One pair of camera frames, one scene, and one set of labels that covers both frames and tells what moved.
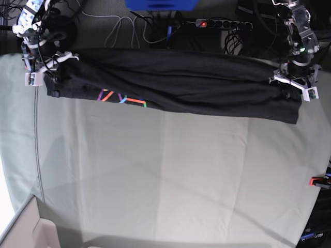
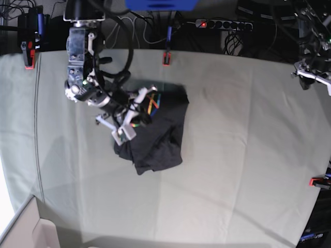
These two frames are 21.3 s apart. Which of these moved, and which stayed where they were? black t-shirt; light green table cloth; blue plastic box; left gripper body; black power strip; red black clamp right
Moved: left gripper body; black t-shirt
Stayed: blue plastic box; black power strip; red black clamp right; light green table cloth
